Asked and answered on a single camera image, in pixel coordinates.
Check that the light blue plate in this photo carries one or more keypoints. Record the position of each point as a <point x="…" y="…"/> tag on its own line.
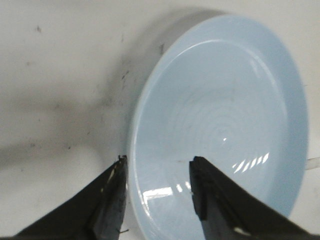
<point x="227" y="90"/>

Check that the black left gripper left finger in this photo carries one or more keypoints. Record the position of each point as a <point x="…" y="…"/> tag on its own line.
<point x="94" y="213"/>

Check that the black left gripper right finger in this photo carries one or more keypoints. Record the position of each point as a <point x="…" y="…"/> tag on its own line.
<point x="228" y="212"/>

